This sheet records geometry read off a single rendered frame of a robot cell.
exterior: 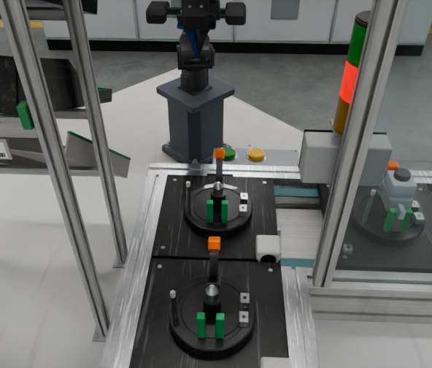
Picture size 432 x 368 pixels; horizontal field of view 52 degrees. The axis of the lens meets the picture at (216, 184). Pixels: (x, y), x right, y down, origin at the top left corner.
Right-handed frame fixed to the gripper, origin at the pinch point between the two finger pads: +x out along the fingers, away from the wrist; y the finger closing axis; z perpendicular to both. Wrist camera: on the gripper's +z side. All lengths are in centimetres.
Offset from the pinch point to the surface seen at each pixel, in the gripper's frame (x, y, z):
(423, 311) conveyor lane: 36, 43, 36
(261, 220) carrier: 28.9, 13.8, 20.8
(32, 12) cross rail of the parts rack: -13.0, -20.5, 24.7
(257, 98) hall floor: 122, 25, -203
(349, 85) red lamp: -7.4, 22.1, 33.4
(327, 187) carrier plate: 28.7, 28.6, 9.7
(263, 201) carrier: 28.8, 14.4, 14.9
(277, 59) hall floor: 121, 44, -271
